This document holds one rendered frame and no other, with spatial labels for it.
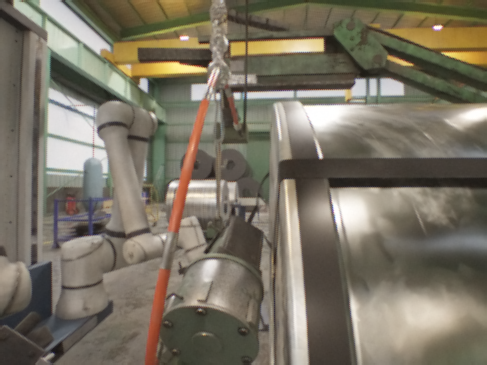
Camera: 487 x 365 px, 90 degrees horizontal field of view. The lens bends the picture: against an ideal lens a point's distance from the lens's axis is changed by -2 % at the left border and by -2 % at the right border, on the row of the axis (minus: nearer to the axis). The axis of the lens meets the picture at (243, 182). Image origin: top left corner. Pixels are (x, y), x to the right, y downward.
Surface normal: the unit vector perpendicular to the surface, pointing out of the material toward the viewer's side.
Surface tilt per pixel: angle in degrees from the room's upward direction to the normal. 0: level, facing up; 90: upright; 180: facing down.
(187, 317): 115
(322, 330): 63
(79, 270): 90
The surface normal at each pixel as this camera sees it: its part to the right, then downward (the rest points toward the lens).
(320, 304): -0.07, -0.50
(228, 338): -0.14, 0.40
